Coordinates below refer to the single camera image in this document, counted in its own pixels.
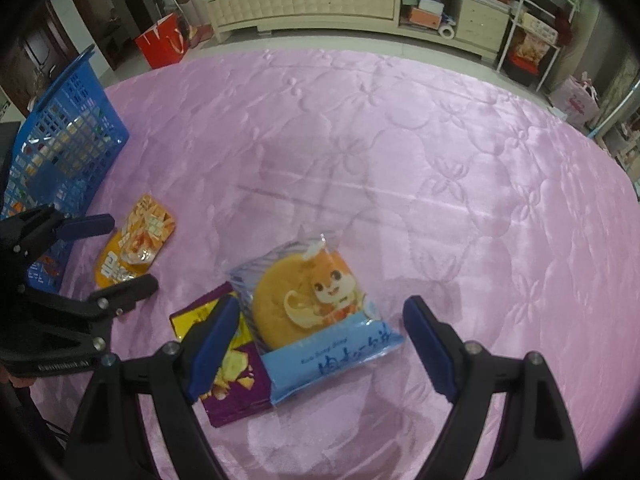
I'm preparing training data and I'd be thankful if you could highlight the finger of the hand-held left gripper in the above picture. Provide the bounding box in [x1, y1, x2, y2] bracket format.
[25, 274, 160, 324]
[0, 205, 116, 286]

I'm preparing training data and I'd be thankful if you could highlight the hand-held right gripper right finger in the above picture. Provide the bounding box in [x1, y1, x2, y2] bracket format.
[403, 295, 585, 480]

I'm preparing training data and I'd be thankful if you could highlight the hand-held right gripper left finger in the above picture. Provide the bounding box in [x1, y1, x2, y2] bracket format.
[62, 294, 242, 480]

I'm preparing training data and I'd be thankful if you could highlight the small orange snack packet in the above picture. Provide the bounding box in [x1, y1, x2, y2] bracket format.
[94, 193, 177, 289]

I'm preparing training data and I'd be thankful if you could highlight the blue plastic basket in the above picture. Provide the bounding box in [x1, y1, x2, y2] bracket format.
[0, 44, 130, 294]

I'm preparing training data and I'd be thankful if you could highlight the blue cake packet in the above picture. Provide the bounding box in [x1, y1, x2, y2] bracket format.
[227, 232, 405, 407]

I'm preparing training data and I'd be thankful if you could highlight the purple snack packet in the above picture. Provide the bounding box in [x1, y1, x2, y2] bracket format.
[169, 282, 274, 429]

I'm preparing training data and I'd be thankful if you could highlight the pink quilted bedspread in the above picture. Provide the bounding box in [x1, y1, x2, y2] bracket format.
[57, 49, 640, 480]

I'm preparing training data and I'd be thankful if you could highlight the red paper bag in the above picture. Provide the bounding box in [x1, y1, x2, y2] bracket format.
[135, 13, 190, 70]

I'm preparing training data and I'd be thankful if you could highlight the brown cardboard tube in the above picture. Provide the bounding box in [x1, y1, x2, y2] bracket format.
[169, 0, 199, 29]

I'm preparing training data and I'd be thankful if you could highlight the pink gift bag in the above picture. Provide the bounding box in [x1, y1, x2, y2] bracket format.
[549, 75, 600, 129]

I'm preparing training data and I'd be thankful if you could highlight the printed snack box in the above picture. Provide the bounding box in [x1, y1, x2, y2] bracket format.
[509, 29, 546, 74]

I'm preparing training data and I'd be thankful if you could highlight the cream cabinet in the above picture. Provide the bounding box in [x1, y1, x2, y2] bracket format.
[203, 0, 512, 67]

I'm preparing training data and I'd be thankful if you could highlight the orange box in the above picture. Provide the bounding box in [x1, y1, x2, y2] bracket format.
[410, 7, 444, 29]

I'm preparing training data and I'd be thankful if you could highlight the white metal rack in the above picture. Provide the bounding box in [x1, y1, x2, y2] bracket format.
[494, 0, 584, 93]

